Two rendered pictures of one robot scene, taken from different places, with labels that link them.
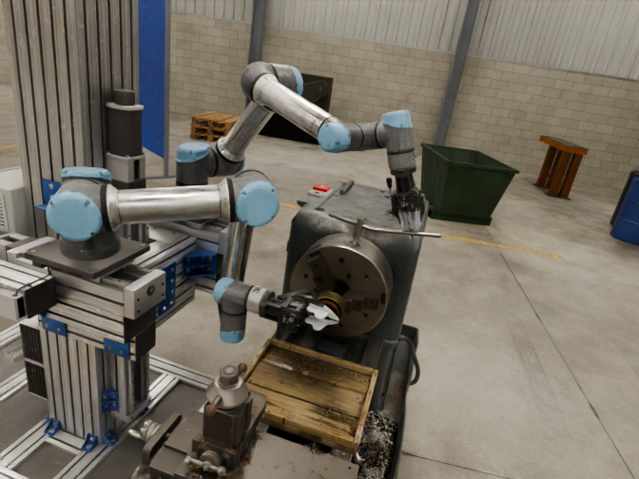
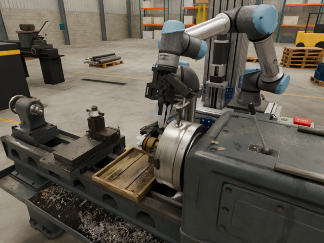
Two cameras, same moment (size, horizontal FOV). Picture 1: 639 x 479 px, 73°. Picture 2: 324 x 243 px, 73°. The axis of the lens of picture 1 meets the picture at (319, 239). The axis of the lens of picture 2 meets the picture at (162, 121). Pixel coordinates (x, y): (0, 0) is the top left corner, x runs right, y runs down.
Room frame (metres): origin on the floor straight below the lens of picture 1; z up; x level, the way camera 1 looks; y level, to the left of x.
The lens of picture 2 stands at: (1.41, -0.94, 1.64)
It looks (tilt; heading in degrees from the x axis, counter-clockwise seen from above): 25 degrees down; 107
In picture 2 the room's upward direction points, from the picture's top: straight up
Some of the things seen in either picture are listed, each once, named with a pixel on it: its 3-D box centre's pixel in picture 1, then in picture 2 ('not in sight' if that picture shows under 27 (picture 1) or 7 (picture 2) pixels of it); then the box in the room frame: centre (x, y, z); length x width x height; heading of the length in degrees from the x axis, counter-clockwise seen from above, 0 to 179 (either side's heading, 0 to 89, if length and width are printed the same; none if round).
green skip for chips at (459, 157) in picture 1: (457, 184); not in sight; (6.19, -1.85, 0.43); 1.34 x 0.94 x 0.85; 6
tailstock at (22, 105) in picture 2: not in sight; (32, 116); (0.07, 0.18, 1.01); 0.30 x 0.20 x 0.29; 167
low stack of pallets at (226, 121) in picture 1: (220, 126); not in sight; (9.21, 2.43, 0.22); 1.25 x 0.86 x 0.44; 177
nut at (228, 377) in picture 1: (228, 373); (94, 107); (0.65, 0.13, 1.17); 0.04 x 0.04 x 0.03
